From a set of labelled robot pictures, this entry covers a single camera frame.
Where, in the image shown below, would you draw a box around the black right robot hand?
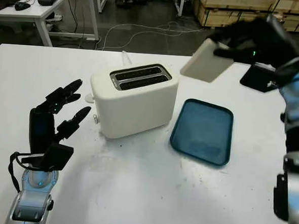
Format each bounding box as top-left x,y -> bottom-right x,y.
208,10 -> 299,70

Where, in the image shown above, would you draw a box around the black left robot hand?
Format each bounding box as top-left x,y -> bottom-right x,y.
26,76 -> 94,159

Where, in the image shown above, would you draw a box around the slice of white bread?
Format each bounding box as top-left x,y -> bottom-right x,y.
179,37 -> 236,85

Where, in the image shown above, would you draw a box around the blue plastic tray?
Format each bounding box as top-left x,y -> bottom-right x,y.
168,97 -> 235,169

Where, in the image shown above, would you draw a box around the cream two-slot toaster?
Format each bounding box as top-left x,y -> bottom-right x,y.
87,59 -> 180,144

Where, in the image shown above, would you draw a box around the stacked wooden crates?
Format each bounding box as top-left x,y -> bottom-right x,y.
190,0 -> 299,33

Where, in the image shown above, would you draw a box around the white office desk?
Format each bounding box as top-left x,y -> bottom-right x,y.
0,0 -> 108,51

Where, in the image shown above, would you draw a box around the black computer mouse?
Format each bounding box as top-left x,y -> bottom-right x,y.
14,1 -> 31,12

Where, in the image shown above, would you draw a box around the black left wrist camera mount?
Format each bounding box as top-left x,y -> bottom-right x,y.
21,140 -> 75,174

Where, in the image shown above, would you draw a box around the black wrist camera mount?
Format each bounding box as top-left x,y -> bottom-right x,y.
21,140 -> 75,174
239,61 -> 280,94

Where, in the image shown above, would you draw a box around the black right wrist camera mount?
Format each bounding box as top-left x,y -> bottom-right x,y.
239,61 -> 280,94

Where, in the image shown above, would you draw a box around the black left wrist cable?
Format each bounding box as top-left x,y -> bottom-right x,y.
6,151 -> 46,194

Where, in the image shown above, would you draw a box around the white table leg frame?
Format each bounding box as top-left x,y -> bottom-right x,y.
168,0 -> 186,18

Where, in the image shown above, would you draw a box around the white toaster power cord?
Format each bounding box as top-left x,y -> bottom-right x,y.
120,51 -> 134,66

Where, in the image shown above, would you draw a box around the white cable on floor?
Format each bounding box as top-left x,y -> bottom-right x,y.
96,16 -> 206,57

